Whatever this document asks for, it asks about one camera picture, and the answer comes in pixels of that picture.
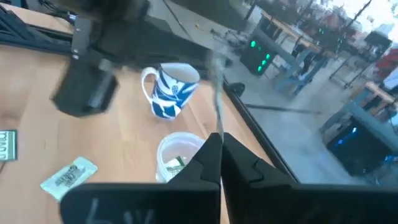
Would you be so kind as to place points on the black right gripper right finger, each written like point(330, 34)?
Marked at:
point(280, 202)

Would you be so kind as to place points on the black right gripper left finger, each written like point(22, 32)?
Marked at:
point(174, 202)

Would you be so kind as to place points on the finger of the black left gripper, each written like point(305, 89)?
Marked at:
point(180, 49)

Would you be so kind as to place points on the light green tea packet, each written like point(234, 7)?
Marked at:
point(70, 177)
point(174, 169)

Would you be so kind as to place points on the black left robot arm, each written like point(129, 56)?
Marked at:
point(102, 7)

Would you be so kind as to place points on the blue and white mug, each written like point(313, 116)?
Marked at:
point(174, 93)

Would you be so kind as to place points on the short clear plastic cup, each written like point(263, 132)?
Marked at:
point(174, 146)

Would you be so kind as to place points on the black computer green lights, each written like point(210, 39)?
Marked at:
point(253, 59)

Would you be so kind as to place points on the black computer blue lights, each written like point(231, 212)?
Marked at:
point(357, 152)

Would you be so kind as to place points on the grey workbench wooden top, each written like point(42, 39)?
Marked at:
point(287, 81)
point(363, 115)

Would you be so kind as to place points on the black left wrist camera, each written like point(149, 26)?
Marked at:
point(84, 93)

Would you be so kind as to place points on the black aluminium table frame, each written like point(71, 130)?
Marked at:
point(265, 140)

